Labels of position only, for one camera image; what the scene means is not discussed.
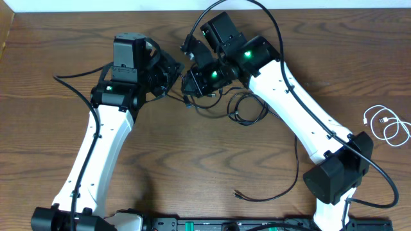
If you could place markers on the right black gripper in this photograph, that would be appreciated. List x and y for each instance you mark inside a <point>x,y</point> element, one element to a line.
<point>194,76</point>

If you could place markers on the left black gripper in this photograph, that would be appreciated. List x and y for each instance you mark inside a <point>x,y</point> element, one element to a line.
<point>171,67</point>

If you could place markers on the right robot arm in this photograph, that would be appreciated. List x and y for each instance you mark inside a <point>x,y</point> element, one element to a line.
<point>340,158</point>

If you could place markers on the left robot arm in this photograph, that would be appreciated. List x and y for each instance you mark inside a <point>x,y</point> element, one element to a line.
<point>139,67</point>

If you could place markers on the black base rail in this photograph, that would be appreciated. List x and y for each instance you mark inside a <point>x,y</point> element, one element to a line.
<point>295,223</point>

